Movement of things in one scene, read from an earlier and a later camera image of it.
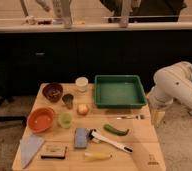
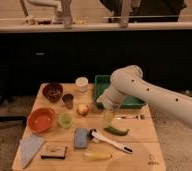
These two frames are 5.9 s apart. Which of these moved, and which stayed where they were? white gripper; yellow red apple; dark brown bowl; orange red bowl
Moved: white gripper
Stayed: orange red bowl; dark brown bowl; yellow red apple
